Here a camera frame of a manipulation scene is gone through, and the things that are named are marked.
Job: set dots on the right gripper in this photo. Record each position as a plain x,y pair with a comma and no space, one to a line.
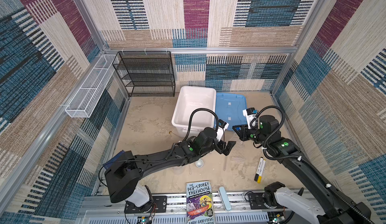
242,135

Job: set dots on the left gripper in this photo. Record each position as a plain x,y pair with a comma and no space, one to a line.
228,147

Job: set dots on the white plastic storage bin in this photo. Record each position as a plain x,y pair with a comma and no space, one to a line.
191,98

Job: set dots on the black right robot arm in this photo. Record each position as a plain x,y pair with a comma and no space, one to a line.
333,206

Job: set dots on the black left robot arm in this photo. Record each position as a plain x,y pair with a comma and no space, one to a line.
125,170

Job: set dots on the blue plastic bin lid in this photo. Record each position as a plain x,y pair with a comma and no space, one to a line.
229,108

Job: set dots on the black capped white marker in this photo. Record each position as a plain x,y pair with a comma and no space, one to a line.
258,169

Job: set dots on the yellow capped white marker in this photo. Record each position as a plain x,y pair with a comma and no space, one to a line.
261,169

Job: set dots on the light blue case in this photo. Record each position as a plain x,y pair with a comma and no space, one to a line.
224,199

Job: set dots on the treehouse paperback book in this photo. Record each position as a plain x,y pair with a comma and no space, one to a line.
199,203

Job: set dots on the black mesh shelf rack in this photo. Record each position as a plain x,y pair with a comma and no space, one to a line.
146,74

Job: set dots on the dark blue notebook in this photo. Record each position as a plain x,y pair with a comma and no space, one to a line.
109,163

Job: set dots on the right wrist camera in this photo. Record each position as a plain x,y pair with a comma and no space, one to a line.
250,114

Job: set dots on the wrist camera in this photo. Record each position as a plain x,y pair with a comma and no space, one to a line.
250,114
222,126

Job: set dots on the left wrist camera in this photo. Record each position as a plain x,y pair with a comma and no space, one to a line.
222,126

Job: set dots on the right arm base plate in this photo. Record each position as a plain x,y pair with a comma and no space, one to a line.
256,201

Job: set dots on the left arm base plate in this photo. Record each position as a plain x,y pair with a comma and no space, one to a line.
156,204

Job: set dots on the white wire wall basket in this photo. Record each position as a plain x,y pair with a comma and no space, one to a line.
88,95

